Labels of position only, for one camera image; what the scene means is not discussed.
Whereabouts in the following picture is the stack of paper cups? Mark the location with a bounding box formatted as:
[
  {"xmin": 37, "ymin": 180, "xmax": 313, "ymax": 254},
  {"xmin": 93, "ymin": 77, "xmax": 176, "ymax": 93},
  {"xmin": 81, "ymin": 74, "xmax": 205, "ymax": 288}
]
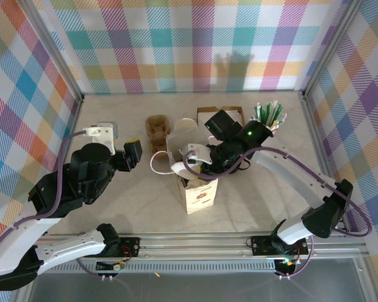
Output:
[{"xmin": 175, "ymin": 118, "xmax": 198, "ymax": 131}]

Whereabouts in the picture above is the white paper gift bag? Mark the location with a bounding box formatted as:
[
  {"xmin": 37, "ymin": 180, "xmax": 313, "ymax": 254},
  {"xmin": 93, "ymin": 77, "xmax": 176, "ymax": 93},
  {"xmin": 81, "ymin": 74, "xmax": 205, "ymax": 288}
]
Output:
[{"xmin": 149, "ymin": 125, "xmax": 219, "ymax": 215}]

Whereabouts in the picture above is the brown cardboard cup carrier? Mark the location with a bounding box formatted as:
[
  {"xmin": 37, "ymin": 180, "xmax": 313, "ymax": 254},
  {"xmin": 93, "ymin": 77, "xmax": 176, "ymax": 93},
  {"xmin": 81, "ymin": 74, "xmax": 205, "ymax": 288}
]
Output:
[{"xmin": 144, "ymin": 115, "xmax": 171, "ymax": 155}]

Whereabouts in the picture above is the brown cardboard napkin tray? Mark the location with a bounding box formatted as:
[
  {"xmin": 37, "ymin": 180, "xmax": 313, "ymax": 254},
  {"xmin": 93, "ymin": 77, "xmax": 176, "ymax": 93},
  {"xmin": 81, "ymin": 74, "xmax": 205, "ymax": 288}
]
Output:
[{"xmin": 197, "ymin": 106, "xmax": 247, "ymax": 126}]

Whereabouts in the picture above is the small circuit board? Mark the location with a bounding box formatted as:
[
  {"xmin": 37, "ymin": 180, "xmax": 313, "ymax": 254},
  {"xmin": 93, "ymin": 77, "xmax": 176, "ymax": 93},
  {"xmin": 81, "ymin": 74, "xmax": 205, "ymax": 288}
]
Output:
[
  {"xmin": 96, "ymin": 260, "xmax": 127, "ymax": 272},
  {"xmin": 275, "ymin": 257, "xmax": 301, "ymax": 268}
]

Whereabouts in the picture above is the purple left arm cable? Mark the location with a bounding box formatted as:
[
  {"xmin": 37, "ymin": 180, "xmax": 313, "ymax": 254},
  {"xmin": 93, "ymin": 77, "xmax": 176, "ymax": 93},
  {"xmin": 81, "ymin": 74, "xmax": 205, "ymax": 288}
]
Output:
[{"xmin": 0, "ymin": 130, "xmax": 114, "ymax": 280}]

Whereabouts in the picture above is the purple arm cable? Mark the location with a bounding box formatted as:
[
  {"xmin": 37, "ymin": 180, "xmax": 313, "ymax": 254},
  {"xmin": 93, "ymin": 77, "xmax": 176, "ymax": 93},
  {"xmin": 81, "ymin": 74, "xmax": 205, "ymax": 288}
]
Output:
[
  {"xmin": 183, "ymin": 146, "xmax": 373, "ymax": 280},
  {"xmin": 0, "ymin": 130, "xmax": 114, "ymax": 280}
]

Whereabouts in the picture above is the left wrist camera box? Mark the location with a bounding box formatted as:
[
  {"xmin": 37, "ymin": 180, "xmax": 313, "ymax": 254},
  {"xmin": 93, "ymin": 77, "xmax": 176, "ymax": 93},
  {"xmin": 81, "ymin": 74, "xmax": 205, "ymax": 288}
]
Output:
[{"xmin": 83, "ymin": 121, "xmax": 119, "ymax": 157}]

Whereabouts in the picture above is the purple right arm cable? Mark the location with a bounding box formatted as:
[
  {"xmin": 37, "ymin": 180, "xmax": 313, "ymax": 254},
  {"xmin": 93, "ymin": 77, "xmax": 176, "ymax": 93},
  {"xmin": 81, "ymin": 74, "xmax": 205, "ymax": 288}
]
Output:
[{"xmin": 183, "ymin": 146, "xmax": 373, "ymax": 280}]

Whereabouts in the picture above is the aluminium side rail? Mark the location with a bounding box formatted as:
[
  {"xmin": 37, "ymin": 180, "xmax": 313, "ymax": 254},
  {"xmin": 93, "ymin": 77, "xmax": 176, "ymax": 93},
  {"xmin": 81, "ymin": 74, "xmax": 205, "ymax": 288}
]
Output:
[
  {"xmin": 301, "ymin": 94, "xmax": 350, "ymax": 232},
  {"xmin": 43, "ymin": 99, "xmax": 84, "ymax": 189}
]

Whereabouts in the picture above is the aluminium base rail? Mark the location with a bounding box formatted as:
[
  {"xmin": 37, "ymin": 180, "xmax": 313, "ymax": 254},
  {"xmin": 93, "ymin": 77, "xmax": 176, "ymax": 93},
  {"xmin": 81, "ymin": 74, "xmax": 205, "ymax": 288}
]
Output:
[{"xmin": 40, "ymin": 232, "xmax": 369, "ymax": 262}]

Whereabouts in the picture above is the aluminium frame post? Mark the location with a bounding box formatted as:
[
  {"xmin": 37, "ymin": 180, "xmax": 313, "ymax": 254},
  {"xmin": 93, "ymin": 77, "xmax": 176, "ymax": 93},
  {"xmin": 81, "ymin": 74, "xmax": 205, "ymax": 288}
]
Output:
[
  {"xmin": 18, "ymin": 0, "xmax": 85, "ymax": 103},
  {"xmin": 301, "ymin": 0, "xmax": 366, "ymax": 99}
]

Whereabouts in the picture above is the grey slotted cable duct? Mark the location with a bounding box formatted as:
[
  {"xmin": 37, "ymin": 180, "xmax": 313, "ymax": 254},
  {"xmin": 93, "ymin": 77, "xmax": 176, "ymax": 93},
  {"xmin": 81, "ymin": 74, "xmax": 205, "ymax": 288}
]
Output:
[{"xmin": 37, "ymin": 262, "xmax": 278, "ymax": 275}]

